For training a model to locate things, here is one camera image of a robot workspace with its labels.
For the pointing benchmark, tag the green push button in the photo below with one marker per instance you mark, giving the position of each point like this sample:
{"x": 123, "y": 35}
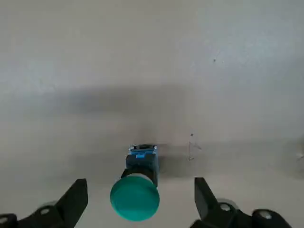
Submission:
{"x": 134, "y": 202}

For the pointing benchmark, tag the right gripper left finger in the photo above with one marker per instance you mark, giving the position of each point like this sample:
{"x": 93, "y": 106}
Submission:
{"x": 64, "y": 213}

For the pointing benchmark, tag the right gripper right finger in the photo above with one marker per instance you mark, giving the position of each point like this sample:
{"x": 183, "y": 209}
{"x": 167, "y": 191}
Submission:
{"x": 213, "y": 216}

